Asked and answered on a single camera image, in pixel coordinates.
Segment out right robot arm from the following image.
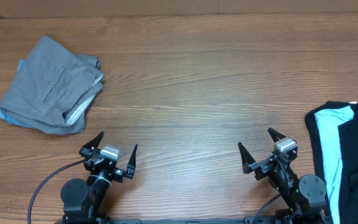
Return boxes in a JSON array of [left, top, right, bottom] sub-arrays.
[[238, 128, 326, 223]]

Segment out light blue folded garment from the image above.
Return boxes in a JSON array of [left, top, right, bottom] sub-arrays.
[[0, 58, 32, 128]]

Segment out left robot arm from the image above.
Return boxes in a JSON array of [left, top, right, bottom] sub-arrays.
[[60, 132, 137, 223]]

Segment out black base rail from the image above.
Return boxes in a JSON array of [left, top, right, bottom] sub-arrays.
[[55, 215, 332, 224]]

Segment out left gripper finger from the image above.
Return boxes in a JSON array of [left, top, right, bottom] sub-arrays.
[[83, 131, 104, 149], [125, 145, 137, 179]]

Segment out light blue shirt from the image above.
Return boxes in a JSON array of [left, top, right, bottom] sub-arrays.
[[314, 106, 354, 224]]

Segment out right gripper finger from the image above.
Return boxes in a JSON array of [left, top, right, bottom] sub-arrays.
[[267, 128, 286, 142], [238, 142, 256, 174]]

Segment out folded grey trousers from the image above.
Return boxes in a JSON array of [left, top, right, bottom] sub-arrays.
[[0, 36, 104, 135]]

